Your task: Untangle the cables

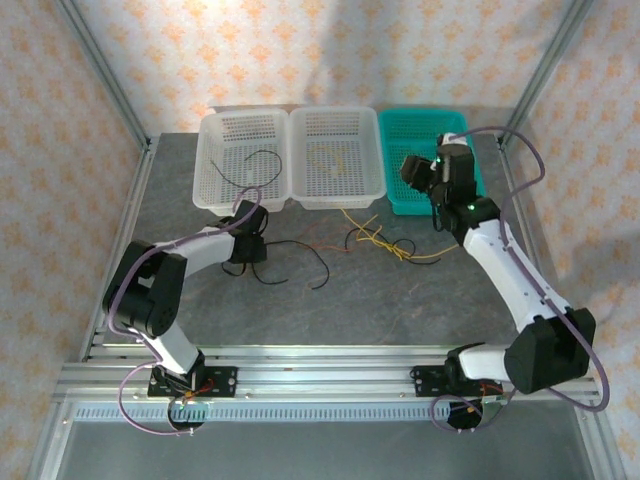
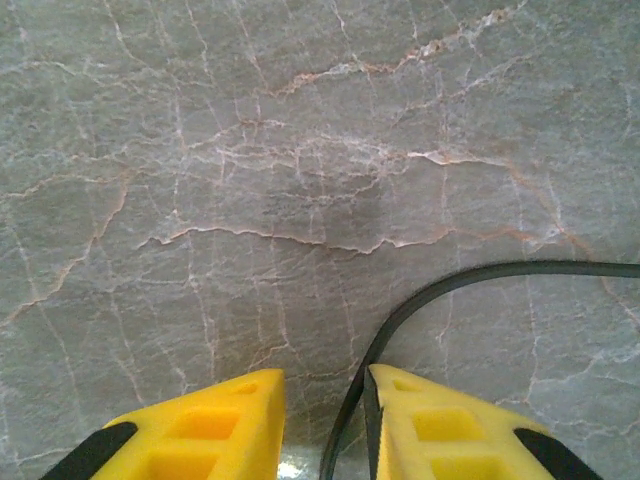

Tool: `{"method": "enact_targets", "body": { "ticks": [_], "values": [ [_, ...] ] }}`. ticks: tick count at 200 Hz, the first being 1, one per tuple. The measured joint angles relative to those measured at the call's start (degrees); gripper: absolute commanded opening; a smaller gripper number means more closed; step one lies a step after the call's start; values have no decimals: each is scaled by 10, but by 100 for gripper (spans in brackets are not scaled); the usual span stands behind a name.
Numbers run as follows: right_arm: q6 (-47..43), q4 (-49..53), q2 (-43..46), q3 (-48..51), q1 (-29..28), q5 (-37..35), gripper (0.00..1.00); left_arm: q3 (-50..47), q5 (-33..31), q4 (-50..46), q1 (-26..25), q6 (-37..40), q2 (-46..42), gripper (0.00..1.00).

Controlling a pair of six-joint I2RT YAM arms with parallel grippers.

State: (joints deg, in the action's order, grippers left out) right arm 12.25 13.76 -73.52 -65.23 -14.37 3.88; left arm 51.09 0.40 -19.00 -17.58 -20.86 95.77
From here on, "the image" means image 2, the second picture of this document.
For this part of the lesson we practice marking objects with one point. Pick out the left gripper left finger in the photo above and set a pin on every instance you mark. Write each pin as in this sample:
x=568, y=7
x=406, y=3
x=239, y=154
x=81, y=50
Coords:
x=200, y=435

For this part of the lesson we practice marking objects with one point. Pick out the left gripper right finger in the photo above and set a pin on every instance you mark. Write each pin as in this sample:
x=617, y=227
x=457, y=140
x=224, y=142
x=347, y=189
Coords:
x=450, y=440

